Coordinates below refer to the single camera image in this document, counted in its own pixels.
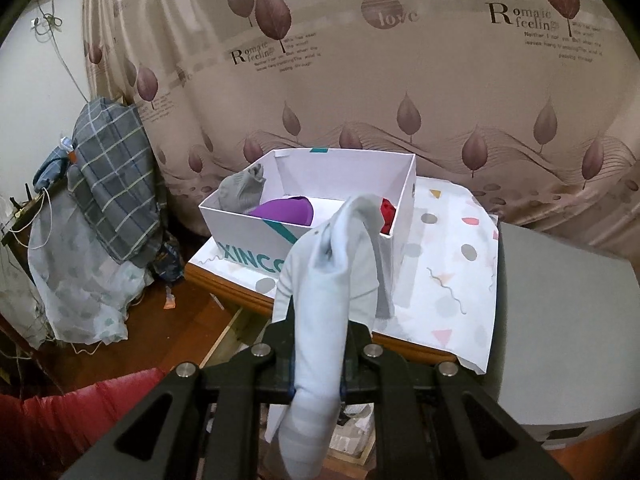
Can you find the white patterned table cloth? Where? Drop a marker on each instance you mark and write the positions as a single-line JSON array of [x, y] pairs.
[[450, 285]]

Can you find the wooden drawer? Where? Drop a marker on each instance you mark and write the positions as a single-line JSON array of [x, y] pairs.
[[227, 332]]

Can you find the grey appliance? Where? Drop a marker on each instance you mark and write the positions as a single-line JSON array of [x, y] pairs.
[[560, 335]]

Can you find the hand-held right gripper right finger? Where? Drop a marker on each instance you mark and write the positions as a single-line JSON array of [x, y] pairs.
[[357, 365]]

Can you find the grey plaid cloth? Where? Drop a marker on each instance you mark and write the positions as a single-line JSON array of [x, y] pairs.
[[115, 180]]

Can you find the red underwear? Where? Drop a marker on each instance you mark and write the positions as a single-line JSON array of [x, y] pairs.
[[387, 215]]

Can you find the red cushion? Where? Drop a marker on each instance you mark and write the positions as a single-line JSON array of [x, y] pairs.
[[50, 425]]

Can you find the brown wooden nightstand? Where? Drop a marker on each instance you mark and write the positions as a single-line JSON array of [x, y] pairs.
[[225, 287]]

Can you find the small orange wrapper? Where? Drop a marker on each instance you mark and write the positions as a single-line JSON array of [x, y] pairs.
[[169, 300]]

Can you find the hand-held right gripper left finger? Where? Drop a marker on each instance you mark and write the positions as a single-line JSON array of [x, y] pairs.
[[280, 360]]

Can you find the white cardboard box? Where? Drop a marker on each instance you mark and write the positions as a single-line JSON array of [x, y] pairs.
[[240, 235]]

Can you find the grey sock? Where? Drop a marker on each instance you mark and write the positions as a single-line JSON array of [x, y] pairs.
[[242, 190]]

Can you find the light blue underwear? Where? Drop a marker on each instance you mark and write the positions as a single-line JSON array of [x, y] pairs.
[[320, 300]]

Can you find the purple underwear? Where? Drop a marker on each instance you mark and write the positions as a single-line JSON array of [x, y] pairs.
[[285, 210]]

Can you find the white dotted cloth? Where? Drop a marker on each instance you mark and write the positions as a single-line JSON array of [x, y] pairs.
[[75, 285]]

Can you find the beige leaf print curtain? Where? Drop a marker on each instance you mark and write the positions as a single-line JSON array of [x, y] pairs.
[[400, 85]]

